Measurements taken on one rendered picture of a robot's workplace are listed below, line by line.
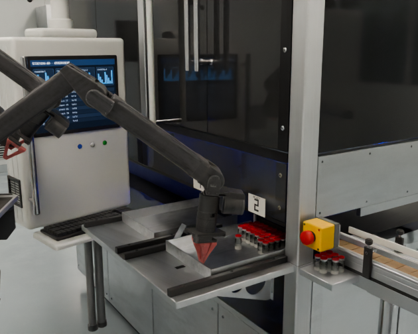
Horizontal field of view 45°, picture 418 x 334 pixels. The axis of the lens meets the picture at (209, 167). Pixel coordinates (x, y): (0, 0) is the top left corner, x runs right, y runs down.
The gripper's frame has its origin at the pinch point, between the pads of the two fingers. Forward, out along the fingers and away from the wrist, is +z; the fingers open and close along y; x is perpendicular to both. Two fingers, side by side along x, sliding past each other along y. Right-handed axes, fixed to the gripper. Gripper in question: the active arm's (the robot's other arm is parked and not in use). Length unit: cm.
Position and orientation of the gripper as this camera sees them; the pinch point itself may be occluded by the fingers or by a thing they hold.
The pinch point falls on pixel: (202, 261)
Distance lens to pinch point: 146.1
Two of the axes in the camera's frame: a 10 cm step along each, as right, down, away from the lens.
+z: -1.2, 9.8, 1.5
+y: 8.3, 0.1, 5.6
